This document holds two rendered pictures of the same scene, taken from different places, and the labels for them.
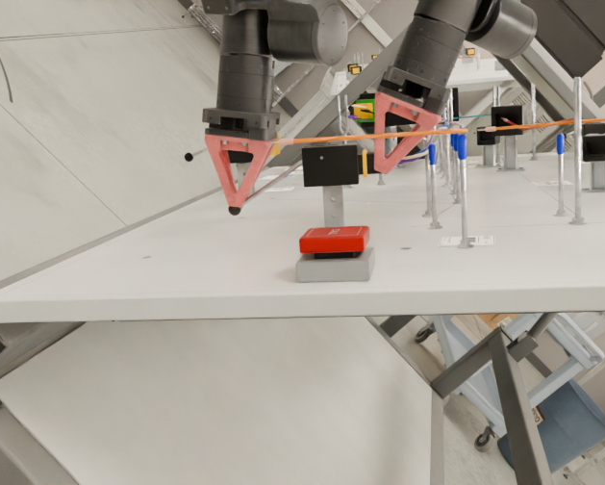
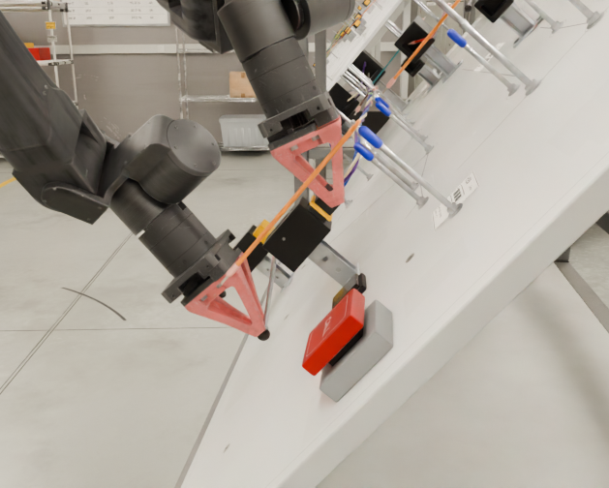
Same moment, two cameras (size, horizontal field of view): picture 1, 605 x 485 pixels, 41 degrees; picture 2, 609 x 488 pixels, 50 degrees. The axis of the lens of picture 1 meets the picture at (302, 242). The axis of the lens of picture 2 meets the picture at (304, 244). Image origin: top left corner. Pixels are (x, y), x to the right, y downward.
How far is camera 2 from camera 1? 22 cm
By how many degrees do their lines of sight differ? 8
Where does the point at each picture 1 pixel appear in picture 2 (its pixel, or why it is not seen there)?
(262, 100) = (198, 241)
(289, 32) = (160, 178)
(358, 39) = not seen: hidden behind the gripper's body
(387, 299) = (420, 361)
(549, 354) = not seen: outside the picture
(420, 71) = (288, 102)
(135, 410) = not seen: outside the picture
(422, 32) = (258, 72)
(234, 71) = (157, 242)
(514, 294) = (532, 252)
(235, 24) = (122, 208)
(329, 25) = (183, 141)
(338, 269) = (358, 362)
